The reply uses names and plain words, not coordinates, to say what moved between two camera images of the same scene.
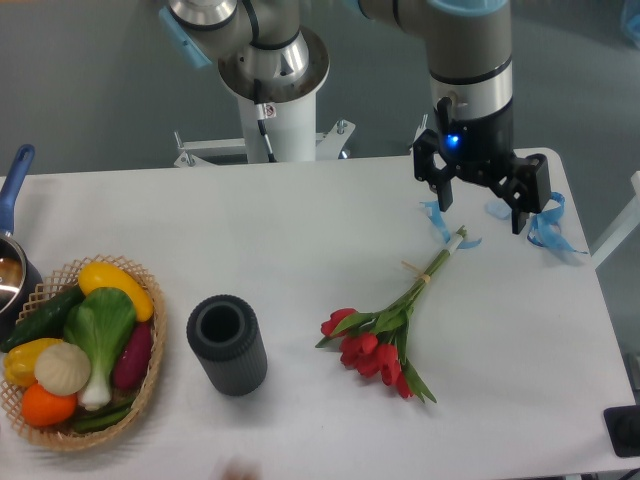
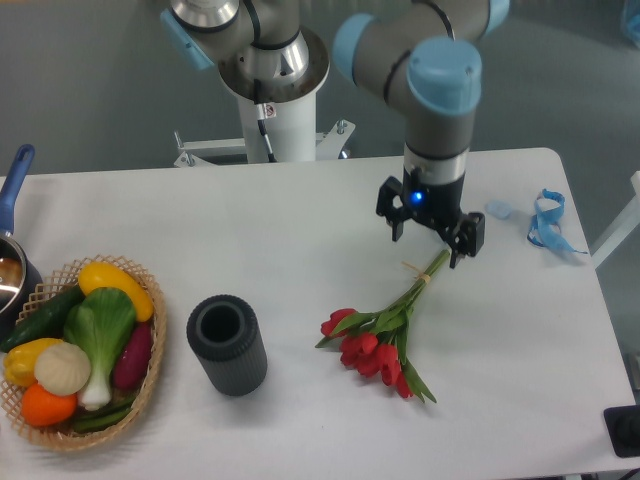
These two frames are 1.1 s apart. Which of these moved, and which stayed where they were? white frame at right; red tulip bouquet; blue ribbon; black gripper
Moved: black gripper
Stayed: red tulip bouquet; blue ribbon; white frame at right
